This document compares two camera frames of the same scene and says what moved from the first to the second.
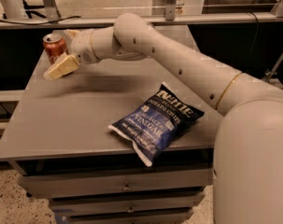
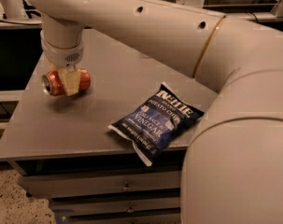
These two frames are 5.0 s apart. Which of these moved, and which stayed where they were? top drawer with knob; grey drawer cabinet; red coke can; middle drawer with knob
Moved: red coke can
Stayed: grey drawer cabinet; top drawer with knob; middle drawer with knob
